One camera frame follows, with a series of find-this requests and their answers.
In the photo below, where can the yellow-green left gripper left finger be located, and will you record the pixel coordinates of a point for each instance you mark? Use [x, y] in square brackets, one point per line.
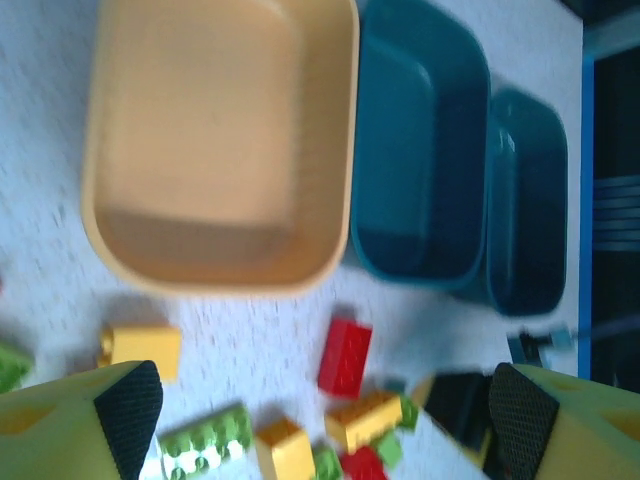
[55, 435]

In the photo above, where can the yellow-green left gripper right finger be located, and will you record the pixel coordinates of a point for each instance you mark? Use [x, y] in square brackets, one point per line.
[575, 435]

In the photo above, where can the finger of the yellow-green right gripper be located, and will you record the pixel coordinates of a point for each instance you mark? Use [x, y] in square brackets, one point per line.
[460, 405]

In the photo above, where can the small green lego brick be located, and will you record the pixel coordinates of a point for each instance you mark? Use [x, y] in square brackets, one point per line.
[409, 412]
[390, 448]
[14, 367]
[327, 464]

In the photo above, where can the long yellow lego brick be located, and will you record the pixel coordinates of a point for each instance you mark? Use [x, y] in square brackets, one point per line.
[362, 420]

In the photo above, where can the red two-by-four lego brick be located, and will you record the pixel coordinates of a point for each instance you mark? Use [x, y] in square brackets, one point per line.
[345, 360]

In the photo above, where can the green two-by-four lego brick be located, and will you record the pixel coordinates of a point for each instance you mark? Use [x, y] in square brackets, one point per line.
[205, 442]

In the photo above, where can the small dark grey object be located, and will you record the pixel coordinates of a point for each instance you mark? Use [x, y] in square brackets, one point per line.
[530, 345]

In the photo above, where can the teal plastic container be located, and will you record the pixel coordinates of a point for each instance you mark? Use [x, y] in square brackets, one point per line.
[530, 200]
[400, 150]

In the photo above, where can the blue table edge strip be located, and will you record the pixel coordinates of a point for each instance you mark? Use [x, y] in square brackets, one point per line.
[586, 200]

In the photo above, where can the tan plastic container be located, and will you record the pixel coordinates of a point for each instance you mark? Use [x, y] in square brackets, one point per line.
[200, 150]

